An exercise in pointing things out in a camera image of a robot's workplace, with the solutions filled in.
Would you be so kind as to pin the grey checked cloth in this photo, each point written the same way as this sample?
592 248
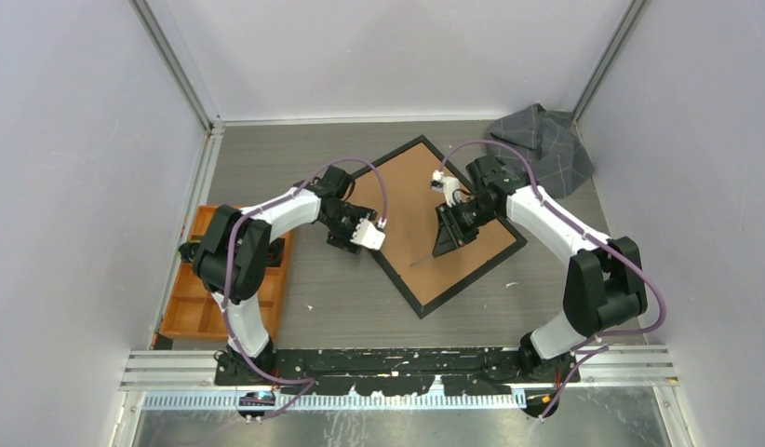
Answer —
558 159

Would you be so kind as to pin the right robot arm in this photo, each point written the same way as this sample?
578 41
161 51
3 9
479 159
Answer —
602 288

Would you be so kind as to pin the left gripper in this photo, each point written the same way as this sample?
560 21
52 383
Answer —
343 241

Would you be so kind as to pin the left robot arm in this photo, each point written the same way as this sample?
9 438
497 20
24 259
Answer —
231 258

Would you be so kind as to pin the black picture frame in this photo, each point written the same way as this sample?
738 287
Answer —
427 264

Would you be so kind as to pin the orange wooden divided tray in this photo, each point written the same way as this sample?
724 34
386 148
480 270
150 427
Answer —
192 312

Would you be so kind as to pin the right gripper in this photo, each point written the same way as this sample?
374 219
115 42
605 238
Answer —
451 234

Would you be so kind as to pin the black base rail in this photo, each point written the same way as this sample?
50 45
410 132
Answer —
465 371

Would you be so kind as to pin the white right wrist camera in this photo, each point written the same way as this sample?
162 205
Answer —
447 185

